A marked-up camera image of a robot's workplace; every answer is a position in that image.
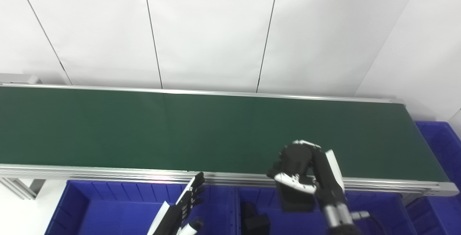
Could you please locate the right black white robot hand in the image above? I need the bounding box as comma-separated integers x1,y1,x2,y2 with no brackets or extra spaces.
267,140,348,211

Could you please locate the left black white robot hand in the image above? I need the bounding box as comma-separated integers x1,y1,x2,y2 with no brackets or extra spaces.
146,172,206,235

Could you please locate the black cylinder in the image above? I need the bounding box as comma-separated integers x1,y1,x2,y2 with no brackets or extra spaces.
278,144,318,213
240,202,272,235

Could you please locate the blue bin with black part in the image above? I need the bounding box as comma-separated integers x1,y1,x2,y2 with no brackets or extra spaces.
234,186,415,235

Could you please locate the blue bin with white plate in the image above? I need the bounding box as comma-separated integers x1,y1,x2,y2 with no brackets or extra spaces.
45,180,239,235

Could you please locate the green conveyor belt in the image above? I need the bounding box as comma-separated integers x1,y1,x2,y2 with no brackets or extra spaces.
0,83,460,197
0,87,449,184

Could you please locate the aluminium conveyor leg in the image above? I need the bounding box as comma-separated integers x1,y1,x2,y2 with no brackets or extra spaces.
399,192,419,205
0,177,46,200

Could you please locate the large blue plastic bin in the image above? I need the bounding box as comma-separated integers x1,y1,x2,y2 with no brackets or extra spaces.
405,121,461,235

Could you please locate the grey conveyor motor housing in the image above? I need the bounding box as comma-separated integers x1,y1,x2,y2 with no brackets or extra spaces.
0,73,42,85

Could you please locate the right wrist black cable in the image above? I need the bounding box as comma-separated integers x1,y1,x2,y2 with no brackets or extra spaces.
350,211,386,235

